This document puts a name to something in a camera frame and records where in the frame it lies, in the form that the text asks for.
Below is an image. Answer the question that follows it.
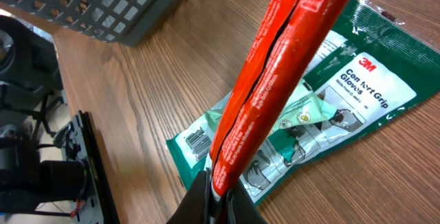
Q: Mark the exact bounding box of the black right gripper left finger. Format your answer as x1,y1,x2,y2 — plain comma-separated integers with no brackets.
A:
166,171,210,224

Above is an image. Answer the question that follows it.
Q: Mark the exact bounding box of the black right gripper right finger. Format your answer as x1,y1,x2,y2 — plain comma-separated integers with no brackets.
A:
226,181,267,224

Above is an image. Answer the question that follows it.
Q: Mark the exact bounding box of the mint green pouch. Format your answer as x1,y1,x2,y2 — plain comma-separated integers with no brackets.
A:
200,79,337,137

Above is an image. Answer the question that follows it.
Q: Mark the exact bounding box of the green glove package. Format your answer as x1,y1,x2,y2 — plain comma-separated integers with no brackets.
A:
166,0,440,206

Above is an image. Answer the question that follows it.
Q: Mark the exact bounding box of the grey plastic shopping basket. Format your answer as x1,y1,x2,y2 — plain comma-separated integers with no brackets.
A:
1,0,174,46

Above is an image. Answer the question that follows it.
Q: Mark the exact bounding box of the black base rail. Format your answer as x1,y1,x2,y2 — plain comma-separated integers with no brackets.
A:
62,111,120,224

